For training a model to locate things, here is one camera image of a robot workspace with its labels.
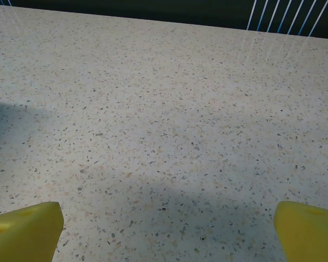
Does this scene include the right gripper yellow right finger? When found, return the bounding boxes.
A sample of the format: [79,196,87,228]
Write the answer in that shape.
[273,201,328,262]

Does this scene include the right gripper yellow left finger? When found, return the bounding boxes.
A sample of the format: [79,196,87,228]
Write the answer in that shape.
[0,201,65,262]

